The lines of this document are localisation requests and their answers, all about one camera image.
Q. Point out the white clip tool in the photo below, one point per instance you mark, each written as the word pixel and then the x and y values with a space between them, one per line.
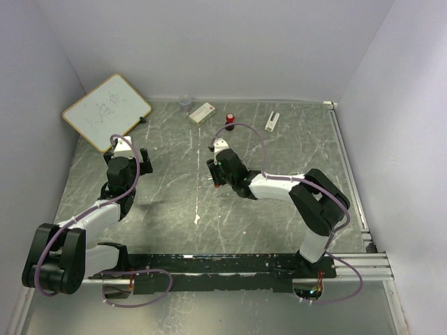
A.
pixel 272 121

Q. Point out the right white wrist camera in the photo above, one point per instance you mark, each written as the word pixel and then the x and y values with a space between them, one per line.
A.
pixel 218 145

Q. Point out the white green staples box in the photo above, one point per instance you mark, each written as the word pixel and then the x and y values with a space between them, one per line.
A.
pixel 202 114

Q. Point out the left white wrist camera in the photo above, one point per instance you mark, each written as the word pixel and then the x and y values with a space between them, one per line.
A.
pixel 122 149

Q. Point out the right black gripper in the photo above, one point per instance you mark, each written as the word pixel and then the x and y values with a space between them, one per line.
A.
pixel 214 167

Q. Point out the aluminium frame rail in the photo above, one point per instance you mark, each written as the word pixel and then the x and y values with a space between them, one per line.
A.
pixel 371 265

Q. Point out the clear cup of paperclips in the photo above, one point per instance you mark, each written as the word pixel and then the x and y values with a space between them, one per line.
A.
pixel 185 103

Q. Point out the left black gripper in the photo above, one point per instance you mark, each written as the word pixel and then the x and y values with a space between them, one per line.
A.
pixel 145 166

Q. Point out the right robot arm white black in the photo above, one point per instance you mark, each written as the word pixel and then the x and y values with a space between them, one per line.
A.
pixel 320 203

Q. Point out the red black stamp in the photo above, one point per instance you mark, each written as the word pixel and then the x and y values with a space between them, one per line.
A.
pixel 230 119

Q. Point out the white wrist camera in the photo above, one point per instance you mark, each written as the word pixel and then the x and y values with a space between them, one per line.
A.
pixel 218 145
pixel 122 149

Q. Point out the small whiteboard yellow frame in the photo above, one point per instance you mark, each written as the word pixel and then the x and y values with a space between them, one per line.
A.
pixel 114 107

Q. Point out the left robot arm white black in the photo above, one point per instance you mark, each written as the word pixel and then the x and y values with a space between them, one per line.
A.
pixel 64 265

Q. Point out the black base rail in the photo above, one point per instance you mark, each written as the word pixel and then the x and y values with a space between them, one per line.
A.
pixel 276 272

